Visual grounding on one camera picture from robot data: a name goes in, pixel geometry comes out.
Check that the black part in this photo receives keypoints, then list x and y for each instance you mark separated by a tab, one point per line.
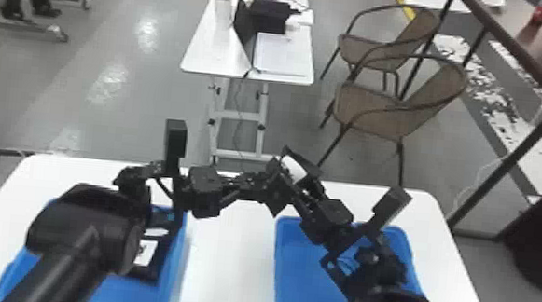
163	245

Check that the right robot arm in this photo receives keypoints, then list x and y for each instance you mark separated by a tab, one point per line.
386	299

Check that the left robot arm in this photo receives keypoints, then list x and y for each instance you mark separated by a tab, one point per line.
86	239

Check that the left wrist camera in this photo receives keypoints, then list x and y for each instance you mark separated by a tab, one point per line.
175	138

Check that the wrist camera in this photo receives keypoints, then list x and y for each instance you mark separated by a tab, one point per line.
391	204
175	138

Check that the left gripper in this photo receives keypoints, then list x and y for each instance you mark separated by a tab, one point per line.
204	191

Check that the dark metal railing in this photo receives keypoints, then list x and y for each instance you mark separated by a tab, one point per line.
516	50

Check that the white side table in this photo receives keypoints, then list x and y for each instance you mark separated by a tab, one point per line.
220	52

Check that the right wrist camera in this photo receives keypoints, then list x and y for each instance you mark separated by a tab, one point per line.
391	204

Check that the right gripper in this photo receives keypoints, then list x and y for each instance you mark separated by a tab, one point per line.
326	219

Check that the brown mesh chair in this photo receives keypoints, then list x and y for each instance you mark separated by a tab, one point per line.
378	109
378	51

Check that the blue tray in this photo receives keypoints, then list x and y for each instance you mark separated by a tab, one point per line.
303	282
150	293

